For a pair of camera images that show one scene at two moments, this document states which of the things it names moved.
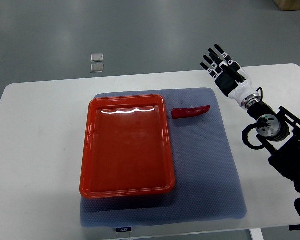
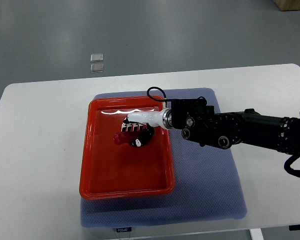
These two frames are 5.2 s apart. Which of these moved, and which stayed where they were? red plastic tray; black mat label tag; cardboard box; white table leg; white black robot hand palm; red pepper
Moved: white black robot hand palm; red pepper
Stayed: cardboard box; red plastic tray; white table leg; black mat label tag
